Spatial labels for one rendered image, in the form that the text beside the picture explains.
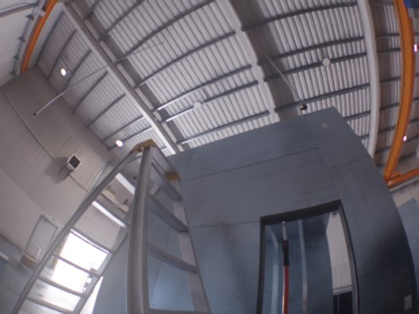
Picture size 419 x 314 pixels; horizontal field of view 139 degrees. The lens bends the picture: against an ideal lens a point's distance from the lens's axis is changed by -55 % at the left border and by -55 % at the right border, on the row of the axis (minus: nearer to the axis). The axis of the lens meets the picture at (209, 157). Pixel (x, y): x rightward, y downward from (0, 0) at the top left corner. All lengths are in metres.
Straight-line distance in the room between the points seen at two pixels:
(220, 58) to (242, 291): 6.63
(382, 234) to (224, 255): 1.05
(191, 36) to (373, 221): 6.72
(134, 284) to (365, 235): 1.16
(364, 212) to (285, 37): 6.29
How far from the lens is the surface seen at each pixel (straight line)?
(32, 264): 6.72
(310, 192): 1.29
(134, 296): 0.54
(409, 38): 8.06
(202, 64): 6.92
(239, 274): 1.17
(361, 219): 1.23
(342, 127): 1.78
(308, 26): 7.16
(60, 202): 10.26
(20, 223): 9.95
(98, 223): 10.95
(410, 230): 5.30
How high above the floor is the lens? 1.55
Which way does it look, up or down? 45 degrees up
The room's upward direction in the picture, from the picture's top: 12 degrees clockwise
